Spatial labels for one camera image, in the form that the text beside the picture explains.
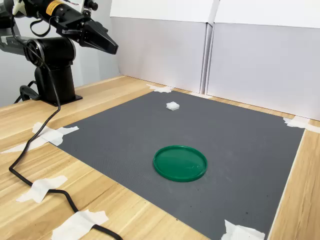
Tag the small white plastic terminal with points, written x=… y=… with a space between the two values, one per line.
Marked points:
x=173 y=106

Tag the round green lid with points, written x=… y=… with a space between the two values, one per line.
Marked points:
x=180 y=163

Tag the white partition panel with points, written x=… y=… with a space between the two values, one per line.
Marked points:
x=262 y=70
x=160 y=50

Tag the white tape piece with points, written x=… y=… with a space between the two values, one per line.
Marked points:
x=77 y=225
x=295 y=123
x=160 y=88
x=40 y=188
x=237 y=232
x=51 y=136

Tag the dark grey mat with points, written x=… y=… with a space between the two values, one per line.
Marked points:
x=200 y=140

